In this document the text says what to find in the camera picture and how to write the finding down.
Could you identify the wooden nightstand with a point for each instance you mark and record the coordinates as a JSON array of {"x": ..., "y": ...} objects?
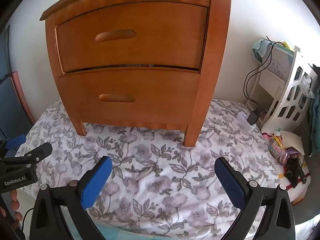
[{"x": 215, "y": 55}]

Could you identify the person's left hand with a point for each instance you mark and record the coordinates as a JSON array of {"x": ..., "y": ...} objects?
[{"x": 15, "y": 202}]

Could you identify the grey floral blanket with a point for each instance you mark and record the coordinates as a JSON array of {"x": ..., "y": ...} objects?
[{"x": 155, "y": 170}]

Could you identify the black charger adapter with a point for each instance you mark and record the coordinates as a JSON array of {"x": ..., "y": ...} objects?
[{"x": 253, "y": 118}]

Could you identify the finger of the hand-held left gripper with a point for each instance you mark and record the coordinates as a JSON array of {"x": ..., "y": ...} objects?
[
  {"x": 15, "y": 142},
  {"x": 41, "y": 151}
]

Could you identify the white crochet mat red trim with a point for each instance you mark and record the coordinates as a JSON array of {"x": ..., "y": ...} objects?
[{"x": 297, "y": 192}]

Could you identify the yellow pad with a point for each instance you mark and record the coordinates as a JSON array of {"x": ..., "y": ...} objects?
[{"x": 288, "y": 45}]

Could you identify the pink round case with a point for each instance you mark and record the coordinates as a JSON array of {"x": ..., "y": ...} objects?
[{"x": 285, "y": 157}]

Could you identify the white power strip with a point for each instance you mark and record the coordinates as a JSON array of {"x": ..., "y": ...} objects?
[{"x": 242, "y": 117}]

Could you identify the white lattice shelf rack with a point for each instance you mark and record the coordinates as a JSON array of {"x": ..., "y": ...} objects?
[{"x": 291, "y": 97}]

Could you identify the clear plastic wrap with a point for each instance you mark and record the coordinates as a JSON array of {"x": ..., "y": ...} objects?
[{"x": 307, "y": 85}]

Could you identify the dark blue panel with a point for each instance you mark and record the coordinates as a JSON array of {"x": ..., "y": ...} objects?
[{"x": 10, "y": 105}]

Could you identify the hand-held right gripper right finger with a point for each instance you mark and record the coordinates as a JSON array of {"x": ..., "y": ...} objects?
[{"x": 231, "y": 185}]

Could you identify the cream paper sheet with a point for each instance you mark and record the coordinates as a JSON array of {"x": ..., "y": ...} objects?
[{"x": 292, "y": 140}]

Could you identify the pale printed storage box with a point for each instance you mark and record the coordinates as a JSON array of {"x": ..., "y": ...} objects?
[{"x": 281, "y": 60}]

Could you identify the teal clothes pile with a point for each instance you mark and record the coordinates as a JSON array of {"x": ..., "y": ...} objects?
[{"x": 315, "y": 125}]

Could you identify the pink padded bar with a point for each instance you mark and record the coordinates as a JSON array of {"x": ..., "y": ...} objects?
[{"x": 22, "y": 97}]

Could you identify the teal cloth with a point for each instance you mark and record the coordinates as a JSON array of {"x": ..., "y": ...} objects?
[{"x": 260, "y": 48}]

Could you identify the colourful patterned roll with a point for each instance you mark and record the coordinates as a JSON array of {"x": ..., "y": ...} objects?
[{"x": 274, "y": 148}]

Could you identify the wooden nightstand drawer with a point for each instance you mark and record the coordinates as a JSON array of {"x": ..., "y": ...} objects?
[
  {"x": 150, "y": 42},
  {"x": 162, "y": 97}
]

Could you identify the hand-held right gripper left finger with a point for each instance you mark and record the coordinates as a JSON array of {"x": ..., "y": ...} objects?
[{"x": 97, "y": 182}]

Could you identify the black plastic toy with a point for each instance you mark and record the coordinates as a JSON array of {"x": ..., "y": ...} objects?
[{"x": 295, "y": 170}]

